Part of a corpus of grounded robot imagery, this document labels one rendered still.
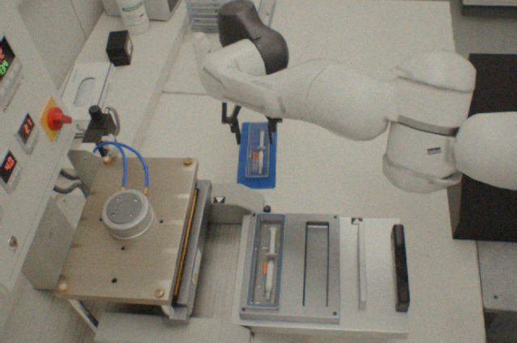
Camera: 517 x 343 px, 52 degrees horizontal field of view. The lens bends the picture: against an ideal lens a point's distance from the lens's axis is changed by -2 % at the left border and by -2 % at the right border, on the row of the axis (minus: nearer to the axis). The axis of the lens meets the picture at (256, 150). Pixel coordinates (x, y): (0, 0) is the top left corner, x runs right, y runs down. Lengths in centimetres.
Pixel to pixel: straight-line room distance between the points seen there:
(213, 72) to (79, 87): 65
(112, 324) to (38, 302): 21
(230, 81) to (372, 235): 38
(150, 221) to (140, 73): 84
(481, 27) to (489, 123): 239
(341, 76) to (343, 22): 101
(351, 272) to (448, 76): 39
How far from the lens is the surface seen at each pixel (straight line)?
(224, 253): 105
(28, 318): 111
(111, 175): 98
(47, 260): 100
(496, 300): 125
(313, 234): 100
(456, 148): 78
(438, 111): 78
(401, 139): 81
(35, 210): 89
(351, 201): 132
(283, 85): 88
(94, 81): 158
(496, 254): 130
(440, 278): 124
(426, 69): 78
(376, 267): 98
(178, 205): 90
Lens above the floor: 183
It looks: 49 degrees down
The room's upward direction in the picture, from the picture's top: 8 degrees counter-clockwise
